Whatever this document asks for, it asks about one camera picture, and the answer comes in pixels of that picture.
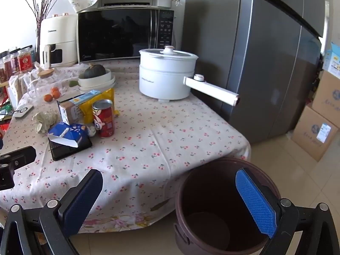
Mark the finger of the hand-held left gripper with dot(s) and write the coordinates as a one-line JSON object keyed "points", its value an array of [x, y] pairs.
{"points": [[18, 156]]}

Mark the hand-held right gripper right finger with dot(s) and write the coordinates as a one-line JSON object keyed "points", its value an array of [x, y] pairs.
{"points": [[255, 204]]}

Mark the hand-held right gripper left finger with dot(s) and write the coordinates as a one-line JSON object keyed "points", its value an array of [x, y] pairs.
{"points": [[82, 204]]}

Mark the brown plastic bin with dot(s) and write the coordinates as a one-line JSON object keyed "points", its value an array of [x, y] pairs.
{"points": [[212, 217]]}

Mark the red cartoon drink can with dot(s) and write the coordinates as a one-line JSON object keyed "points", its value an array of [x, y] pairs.
{"points": [[103, 119]]}

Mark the crumpled paper wrapper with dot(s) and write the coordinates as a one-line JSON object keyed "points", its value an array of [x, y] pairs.
{"points": [[43, 120]]}

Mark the white flat device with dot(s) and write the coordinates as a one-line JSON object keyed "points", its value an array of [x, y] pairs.
{"points": [[23, 111]]}

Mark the flat black box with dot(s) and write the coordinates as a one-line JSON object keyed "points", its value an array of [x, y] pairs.
{"points": [[66, 151]]}

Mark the dark blue paper box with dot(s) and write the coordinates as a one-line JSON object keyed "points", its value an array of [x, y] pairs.
{"points": [[66, 132]]}

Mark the small cardboard box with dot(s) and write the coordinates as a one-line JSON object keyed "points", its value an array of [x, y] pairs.
{"points": [[70, 109]]}

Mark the small white paper wad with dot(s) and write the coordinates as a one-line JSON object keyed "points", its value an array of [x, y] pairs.
{"points": [[91, 130]]}

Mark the glass teapot with wooden lid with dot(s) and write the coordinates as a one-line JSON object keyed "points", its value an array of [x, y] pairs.
{"points": [[42, 85]]}

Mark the yellow sponge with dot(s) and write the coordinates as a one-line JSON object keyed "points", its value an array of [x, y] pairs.
{"points": [[86, 110]]}

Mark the large cardboard box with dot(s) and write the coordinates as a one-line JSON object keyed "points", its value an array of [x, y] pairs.
{"points": [[328, 98], [310, 135]]}

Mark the row of red label jars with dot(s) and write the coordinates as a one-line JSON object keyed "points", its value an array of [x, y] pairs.
{"points": [[22, 61]]}

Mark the white plate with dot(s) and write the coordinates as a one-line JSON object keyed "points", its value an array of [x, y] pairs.
{"points": [[110, 83], [106, 88]]}

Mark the dark green pumpkin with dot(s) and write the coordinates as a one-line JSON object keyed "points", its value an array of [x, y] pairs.
{"points": [[93, 72]]}

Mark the cream air fryer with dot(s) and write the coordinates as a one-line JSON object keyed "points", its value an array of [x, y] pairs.
{"points": [[57, 32]]}

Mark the grey refrigerator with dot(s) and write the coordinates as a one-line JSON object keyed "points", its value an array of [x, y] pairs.
{"points": [[252, 58]]}

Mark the dried twig bunch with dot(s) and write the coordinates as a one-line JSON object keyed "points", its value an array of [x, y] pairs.
{"points": [[39, 8]]}

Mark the white electric cooking pot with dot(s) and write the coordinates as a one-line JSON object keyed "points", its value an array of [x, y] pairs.
{"points": [[164, 77]]}

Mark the black microwave oven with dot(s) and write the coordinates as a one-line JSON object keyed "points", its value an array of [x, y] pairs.
{"points": [[117, 34]]}

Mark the blue and white carton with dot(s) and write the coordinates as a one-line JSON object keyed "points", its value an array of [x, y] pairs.
{"points": [[333, 61]]}

